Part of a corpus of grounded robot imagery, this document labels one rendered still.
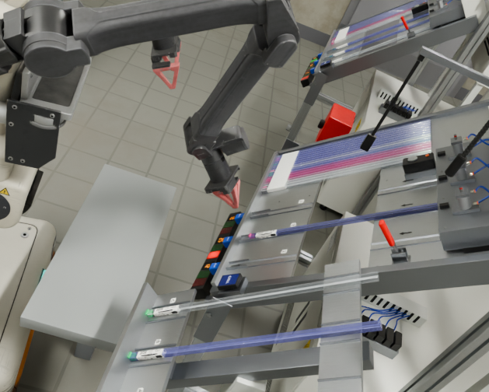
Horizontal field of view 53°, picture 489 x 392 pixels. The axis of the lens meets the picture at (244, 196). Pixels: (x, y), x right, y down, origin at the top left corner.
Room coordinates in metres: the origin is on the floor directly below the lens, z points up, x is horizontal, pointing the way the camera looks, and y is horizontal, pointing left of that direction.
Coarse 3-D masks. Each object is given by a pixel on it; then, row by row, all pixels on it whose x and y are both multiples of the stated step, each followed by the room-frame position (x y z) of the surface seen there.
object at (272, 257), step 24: (288, 192) 1.20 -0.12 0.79; (312, 192) 1.17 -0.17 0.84; (264, 216) 1.09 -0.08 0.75; (288, 216) 1.06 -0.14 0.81; (240, 240) 0.98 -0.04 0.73; (264, 240) 0.97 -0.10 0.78; (288, 240) 0.95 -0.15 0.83; (240, 264) 0.88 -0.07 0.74; (264, 264) 0.87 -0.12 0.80; (288, 264) 0.86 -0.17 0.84
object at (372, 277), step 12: (360, 276) 0.68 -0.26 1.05; (372, 276) 0.68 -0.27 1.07; (288, 288) 0.68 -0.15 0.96; (300, 288) 0.67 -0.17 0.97; (312, 288) 0.67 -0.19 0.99; (324, 288) 0.67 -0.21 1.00; (216, 300) 0.66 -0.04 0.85; (228, 300) 0.66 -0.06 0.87; (240, 300) 0.66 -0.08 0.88; (252, 300) 0.66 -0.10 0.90; (180, 312) 0.65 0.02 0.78
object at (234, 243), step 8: (272, 160) 1.39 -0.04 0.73; (264, 176) 1.29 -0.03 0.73; (256, 192) 1.20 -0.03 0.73; (256, 200) 1.17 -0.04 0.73; (248, 208) 1.11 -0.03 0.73; (248, 216) 1.08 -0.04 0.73; (240, 224) 1.04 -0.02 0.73; (240, 232) 1.01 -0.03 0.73; (232, 240) 0.96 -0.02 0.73; (232, 248) 0.94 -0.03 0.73; (224, 256) 0.90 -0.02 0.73; (232, 256) 0.92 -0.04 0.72; (224, 264) 0.87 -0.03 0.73; (216, 272) 0.84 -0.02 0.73; (224, 272) 0.85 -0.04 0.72; (216, 280) 0.81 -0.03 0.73
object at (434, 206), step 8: (400, 208) 0.99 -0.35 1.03; (408, 208) 0.98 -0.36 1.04; (416, 208) 0.98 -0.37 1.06; (424, 208) 0.98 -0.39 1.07; (432, 208) 0.98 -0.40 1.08; (360, 216) 0.99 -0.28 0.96; (368, 216) 0.98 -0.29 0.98; (376, 216) 0.98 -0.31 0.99; (384, 216) 0.98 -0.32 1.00; (392, 216) 0.98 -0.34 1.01; (312, 224) 0.99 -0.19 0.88; (320, 224) 0.98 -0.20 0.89; (328, 224) 0.98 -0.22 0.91; (336, 224) 0.98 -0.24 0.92; (344, 224) 0.98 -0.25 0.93; (280, 232) 0.98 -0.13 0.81; (288, 232) 0.98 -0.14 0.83; (296, 232) 0.98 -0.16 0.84
